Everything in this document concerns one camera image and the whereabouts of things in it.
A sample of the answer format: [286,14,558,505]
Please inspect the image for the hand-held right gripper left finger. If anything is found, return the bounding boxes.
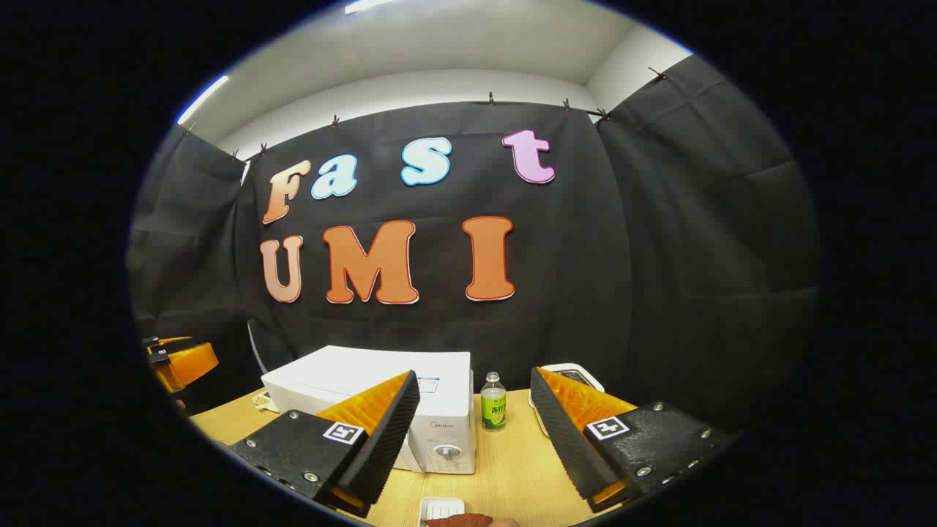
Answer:
[229,370,422,519]

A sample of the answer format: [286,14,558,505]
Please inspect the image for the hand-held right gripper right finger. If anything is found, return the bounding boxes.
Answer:
[529,367,737,514]

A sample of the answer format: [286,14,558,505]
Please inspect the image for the white microwave oven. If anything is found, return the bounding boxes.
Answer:
[261,345,477,475]

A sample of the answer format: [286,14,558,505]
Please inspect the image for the white toaster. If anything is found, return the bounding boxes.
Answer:
[538,363,606,395]

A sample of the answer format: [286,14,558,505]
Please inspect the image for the green label drink bottle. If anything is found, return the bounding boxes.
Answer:
[481,371,507,432]

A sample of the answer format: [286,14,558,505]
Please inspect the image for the white ribbed plastic tray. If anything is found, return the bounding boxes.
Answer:
[419,497,466,527]

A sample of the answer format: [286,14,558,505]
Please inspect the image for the white power cable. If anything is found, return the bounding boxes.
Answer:
[246,321,269,378]

